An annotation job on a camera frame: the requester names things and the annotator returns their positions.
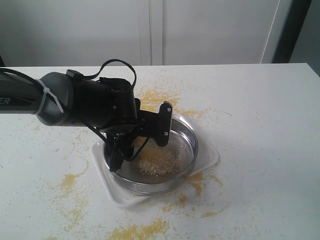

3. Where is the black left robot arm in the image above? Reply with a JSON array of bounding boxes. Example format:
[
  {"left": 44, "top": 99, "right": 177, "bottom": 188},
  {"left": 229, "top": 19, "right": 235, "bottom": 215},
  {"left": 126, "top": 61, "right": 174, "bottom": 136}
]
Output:
[{"left": 0, "top": 68, "right": 172, "bottom": 172}]

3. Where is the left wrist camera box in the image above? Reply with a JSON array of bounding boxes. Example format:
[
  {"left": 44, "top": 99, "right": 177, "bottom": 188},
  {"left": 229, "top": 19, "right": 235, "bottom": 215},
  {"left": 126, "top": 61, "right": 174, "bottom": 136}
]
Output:
[{"left": 154, "top": 101, "right": 173, "bottom": 147}]

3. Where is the black vertical post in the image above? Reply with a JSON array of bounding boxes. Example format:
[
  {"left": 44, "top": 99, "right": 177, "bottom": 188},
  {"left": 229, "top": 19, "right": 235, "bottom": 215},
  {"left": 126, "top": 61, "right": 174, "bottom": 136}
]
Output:
[{"left": 272, "top": 0, "right": 312, "bottom": 64}]

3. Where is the grain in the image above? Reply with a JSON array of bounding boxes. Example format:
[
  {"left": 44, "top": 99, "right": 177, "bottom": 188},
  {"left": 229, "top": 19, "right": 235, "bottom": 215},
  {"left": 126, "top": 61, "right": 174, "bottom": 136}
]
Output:
[{"left": 133, "top": 139, "right": 178, "bottom": 176}]

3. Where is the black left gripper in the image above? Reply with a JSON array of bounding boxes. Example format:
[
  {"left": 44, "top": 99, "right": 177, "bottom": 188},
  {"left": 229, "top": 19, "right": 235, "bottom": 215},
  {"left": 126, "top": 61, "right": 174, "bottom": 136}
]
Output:
[{"left": 99, "top": 111, "right": 158, "bottom": 173}]

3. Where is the white plastic tray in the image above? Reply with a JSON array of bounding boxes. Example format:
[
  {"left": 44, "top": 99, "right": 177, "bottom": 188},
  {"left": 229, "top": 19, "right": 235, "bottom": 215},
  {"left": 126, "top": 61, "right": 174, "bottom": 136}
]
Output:
[{"left": 91, "top": 113, "right": 220, "bottom": 208}]

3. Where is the round stainless steel sieve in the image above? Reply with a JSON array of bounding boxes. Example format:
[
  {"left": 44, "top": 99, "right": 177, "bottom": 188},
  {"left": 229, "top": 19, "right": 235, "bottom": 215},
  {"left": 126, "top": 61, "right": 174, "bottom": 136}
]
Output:
[{"left": 110, "top": 113, "right": 199, "bottom": 196}]

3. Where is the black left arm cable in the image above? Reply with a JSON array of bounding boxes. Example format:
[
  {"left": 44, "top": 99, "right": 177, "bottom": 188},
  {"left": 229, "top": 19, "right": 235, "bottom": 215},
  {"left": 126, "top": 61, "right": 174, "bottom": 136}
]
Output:
[{"left": 0, "top": 58, "right": 150, "bottom": 162}]

